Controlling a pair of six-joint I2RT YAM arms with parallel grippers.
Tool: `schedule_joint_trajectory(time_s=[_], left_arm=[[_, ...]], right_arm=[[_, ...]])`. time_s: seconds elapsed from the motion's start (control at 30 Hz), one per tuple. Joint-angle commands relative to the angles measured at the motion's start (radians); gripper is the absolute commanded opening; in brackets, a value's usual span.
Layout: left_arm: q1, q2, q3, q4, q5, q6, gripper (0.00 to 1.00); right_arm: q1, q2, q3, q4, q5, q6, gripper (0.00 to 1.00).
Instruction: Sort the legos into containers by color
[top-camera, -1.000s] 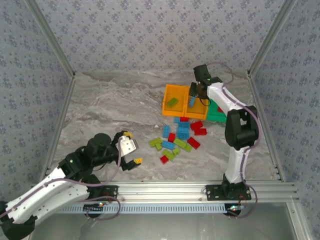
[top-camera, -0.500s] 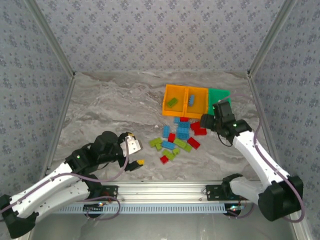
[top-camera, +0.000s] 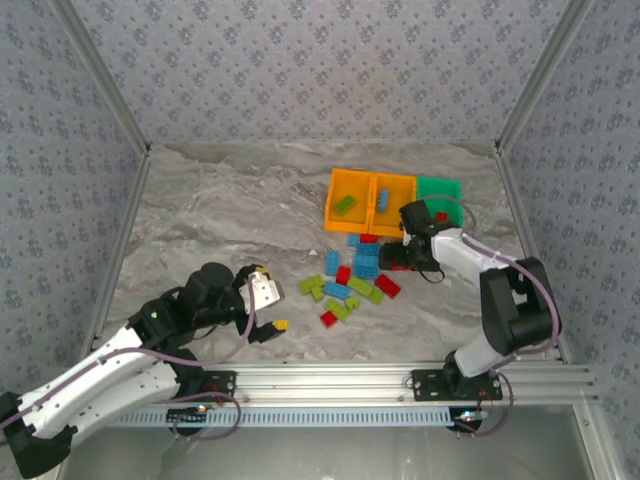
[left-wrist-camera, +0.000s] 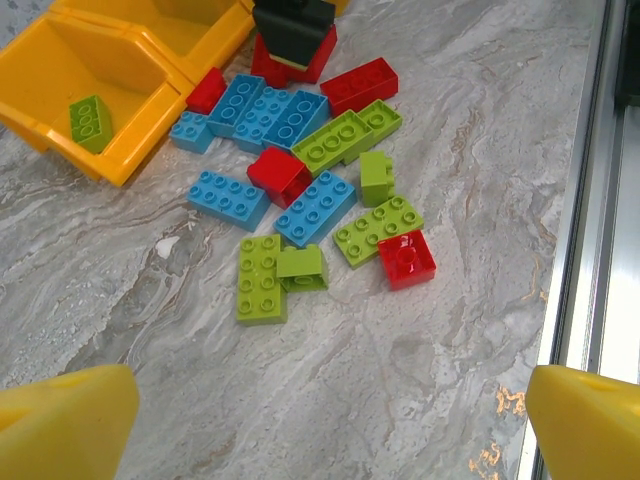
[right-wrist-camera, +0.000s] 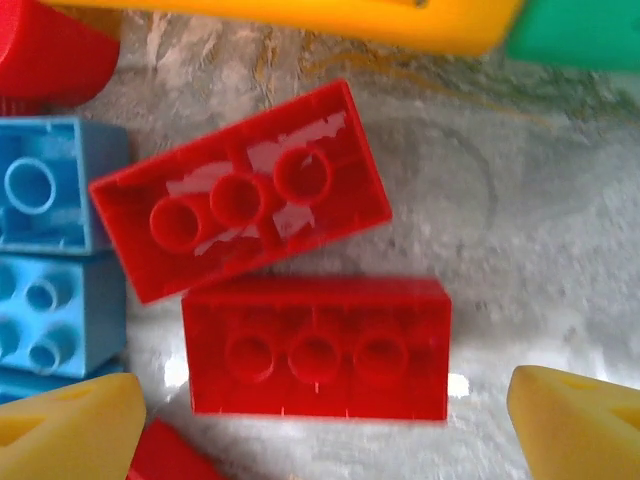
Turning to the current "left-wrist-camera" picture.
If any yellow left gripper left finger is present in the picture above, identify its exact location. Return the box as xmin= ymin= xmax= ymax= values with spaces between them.
xmin=0 ymin=363 xmax=141 ymax=480

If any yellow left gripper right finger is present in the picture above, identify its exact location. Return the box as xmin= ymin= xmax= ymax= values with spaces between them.
xmin=524 ymin=364 xmax=640 ymax=480

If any red two-by-four lego brick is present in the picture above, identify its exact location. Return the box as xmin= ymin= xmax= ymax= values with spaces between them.
xmin=319 ymin=57 xmax=400 ymax=119
xmin=249 ymin=24 xmax=339 ymax=90

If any red curved lego brick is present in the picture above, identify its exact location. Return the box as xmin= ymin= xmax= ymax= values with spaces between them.
xmin=185 ymin=66 xmax=229 ymax=116

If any red tall square lego brick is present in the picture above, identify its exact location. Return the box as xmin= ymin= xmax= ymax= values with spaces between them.
xmin=246 ymin=145 xmax=314 ymax=211

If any blue two-by-four lego brick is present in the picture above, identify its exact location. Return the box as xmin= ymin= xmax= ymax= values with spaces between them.
xmin=261 ymin=89 xmax=330 ymax=152
xmin=206 ymin=73 xmax=267 ymax=139
xmin=231 ymin=85 xmax=294 ymax=156
xmin=272 ymin=169 xmax=359 ymax=249
xmin=185 ymin=169 xmax=272 ymax=233

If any yellow plastic bin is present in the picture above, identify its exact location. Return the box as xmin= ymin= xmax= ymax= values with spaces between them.
xmin=0 ymin=12 xmax=195 ymax=189
xmin=49 ymin=0 xmax=257 ymax=87

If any green two-by-four lego brick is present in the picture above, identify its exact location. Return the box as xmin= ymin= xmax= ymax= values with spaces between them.
xmin=290 ymin=108 xmax=374 ymax=178
xmin=331 ymin=195 xmax=426 ymax=271
xmin=235 ymin=232 xmax=290 ymax=327

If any green two-by-two lego brick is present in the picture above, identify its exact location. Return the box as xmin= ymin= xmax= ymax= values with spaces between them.
xmin=275 ymin=244 xmax=331 ymax=294
xmin=356 ymin=98 xmax=404 ymax=140
xmin=358 ymin=150 xmax=397 ymax=208

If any blue two-by-two lego brick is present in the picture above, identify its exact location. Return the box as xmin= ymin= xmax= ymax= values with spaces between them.
xmin=168 ymin=110 xmax=216 ymax=156

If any green two-by-three lego brick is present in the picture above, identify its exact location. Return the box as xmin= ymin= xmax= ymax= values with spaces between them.
xmin=67 ymin=94 xmax=114 ymax=155

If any red two-by-two lego brick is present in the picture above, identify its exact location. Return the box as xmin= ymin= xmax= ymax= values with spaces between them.
xmin=376 ymin=230 xmax=438 ymax=293

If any black object beside table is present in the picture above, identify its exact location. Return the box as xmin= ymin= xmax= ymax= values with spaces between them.
xmin=615 ymin=0 xmax=640 ymax=108

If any aluminium table edge rail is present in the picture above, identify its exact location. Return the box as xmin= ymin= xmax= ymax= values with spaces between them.
xmin=517 ymin=0 xmax=640 ymax=480

